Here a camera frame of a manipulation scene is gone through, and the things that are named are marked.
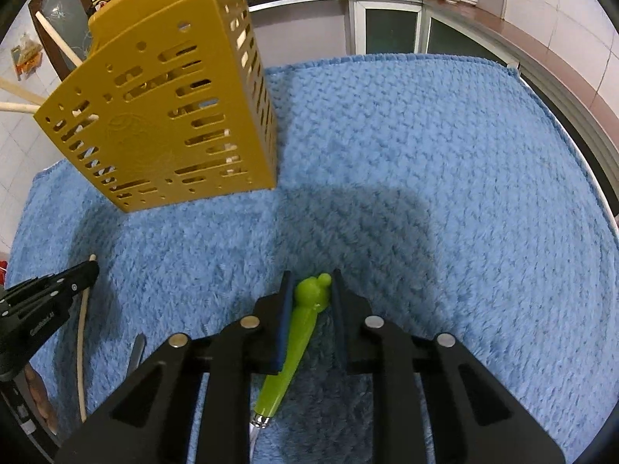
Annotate single wooden chopstick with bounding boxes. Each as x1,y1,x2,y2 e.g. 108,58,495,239
76,253,98,425

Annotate blue fleece blanket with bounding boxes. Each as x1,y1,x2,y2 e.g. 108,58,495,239
2,53,619,464

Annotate glass door base cabinets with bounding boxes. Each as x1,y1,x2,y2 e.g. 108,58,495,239
347,0,525,67

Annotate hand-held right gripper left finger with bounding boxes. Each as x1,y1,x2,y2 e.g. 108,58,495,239
53,271,296,464

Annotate group of wooden chopsticks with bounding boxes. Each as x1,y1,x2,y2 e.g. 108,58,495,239
0,0,243,115

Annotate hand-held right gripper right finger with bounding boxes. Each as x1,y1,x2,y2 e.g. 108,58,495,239
330,268,566,464

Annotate yellow perforated utensil holder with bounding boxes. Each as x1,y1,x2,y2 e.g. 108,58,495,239
34,0,280,214

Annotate hanging plastic bag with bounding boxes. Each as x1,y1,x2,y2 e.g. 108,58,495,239
12,33,45,81

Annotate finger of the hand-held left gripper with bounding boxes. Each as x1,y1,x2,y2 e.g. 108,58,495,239
0,261,100,320

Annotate person's left hand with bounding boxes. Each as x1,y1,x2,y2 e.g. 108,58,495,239
23,365,60,437

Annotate brown kitchen countertop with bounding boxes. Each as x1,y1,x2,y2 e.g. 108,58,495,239
426,0,619,177

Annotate green-handled utensil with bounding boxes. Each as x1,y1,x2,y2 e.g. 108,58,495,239
248,273,334,448

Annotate brown framed glass door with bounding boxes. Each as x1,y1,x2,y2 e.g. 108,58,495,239
28,0,96,83

